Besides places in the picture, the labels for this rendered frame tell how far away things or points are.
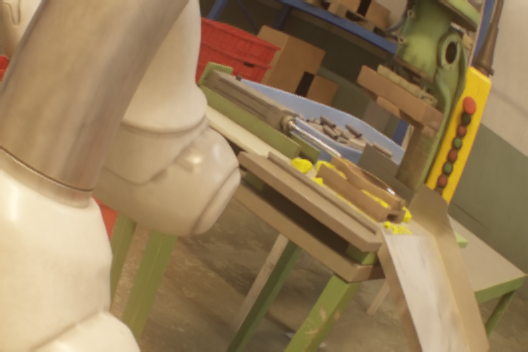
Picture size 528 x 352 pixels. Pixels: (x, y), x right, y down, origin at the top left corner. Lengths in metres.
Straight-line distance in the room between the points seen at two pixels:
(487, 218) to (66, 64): 6.42
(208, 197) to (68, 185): 0.27
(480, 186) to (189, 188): 6.20
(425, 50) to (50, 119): 0.94
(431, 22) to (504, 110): 5.55
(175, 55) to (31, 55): 0.26
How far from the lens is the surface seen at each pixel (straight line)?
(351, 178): 1.24
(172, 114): 0.60
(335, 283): 1.11
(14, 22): 1.15
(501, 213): 6.61
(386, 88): 1.22
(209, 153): 0.62
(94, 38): 0.34
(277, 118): 1.39
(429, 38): 1.21
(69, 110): 0.35
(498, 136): 6.72
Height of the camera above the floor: 1.25
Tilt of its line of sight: 13 degrees down
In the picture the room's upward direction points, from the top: 25 degrees clockwise
